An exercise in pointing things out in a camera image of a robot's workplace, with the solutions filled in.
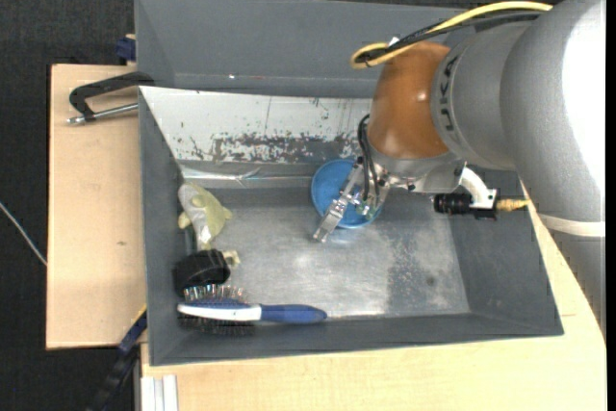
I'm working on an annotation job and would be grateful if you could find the blue and white hairbrush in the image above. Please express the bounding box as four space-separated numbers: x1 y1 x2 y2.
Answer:
175 283 329 337

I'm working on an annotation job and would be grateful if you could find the grey metal bin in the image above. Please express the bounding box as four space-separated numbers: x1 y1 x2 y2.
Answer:
133 0 565 368

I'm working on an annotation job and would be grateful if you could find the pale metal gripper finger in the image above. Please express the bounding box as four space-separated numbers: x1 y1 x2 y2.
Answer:
312 200 342 241
319 205 349 244

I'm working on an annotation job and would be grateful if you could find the blue round plate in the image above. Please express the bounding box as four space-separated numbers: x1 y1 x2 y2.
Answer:
310 158 385 230

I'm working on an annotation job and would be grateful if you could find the pale yellow toy animal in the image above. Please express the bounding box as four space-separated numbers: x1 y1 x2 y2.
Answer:
176 181 242 269

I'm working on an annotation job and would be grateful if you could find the pale wood flat board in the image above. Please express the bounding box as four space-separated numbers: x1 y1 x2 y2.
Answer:
45 64 148 350

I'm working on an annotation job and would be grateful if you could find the black cylinder on white bracket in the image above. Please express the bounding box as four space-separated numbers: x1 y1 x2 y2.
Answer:
432 165 531 222

